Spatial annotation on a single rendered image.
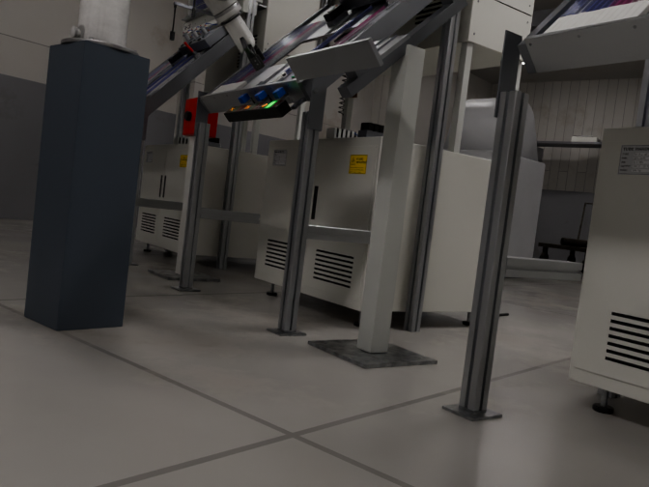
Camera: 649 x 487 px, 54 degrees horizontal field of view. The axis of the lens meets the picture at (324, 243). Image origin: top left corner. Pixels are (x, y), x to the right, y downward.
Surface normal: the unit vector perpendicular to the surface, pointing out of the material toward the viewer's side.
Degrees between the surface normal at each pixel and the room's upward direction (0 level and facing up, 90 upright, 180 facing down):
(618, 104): 90
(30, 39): 90
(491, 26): 90
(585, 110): 90
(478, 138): 80
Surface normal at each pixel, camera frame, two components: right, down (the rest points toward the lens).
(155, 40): 0.75, 0.12
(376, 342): 0.58, 0.11
